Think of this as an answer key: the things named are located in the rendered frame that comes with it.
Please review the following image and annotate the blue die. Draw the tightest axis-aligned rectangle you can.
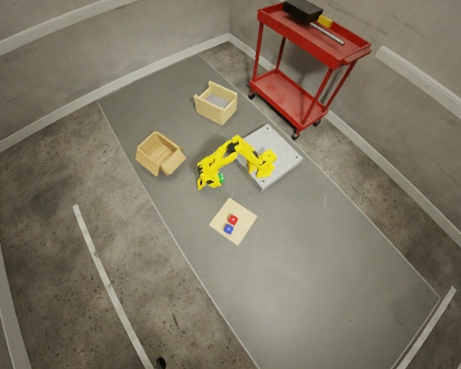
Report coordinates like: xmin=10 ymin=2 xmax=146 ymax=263
xmin=224 ymin=224 xmax=234 ymax=235

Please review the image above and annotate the beige flat mat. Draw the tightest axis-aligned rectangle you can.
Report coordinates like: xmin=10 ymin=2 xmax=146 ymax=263
xmin=209 ymin=198 xmax=257 ymax=246

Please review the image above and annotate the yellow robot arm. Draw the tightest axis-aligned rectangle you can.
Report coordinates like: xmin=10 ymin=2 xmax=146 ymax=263
xmin=197 ymin=135 xmax=276 ymax=185

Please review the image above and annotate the red die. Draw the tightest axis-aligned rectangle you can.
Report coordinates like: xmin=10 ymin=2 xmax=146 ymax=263
xmin=228 ymin=215 xmax=238 ymax=226

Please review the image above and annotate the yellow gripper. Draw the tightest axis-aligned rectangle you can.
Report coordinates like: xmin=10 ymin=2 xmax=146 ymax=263
xmin=197 ymin=170 xmax=221 ymax=190

